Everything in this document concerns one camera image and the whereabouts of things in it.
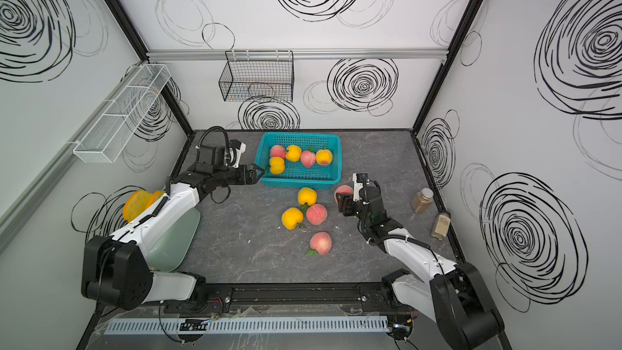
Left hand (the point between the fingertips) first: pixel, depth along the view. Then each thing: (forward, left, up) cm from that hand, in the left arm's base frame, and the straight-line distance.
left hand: (254, 171), depth 84 cm
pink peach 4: (-3, -31, -5) cm, 32 cm away
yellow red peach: (+16, -25, -11) cm, 32 cm away
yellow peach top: (-2, -19, -12) cm, 22 cm away
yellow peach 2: (+12, -5, -12) cm, 18 cm away
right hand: (-5, -33, -6) cm, 34 cm away
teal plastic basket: (+9, -13, -16) cm, 23 cm away
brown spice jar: (-5, -61, -8) cm, 61 cm away
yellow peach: (+18, -12, -12) cm, 25 cm away
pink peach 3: (-11, -22, -10) cm, 27 cm away
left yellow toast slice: (-16, +31, +4) cm, 35 cm away
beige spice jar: (-13, -67, -13) cm, 69 cm away
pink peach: (+19, -5, -11) cm, 23 cm away
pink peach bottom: (-20, -24, -11) cm, 33 cm away
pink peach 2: (+15, -18, -11) cm, 26 cm away
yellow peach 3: (-11, -13, -12) cm, 21 cm away
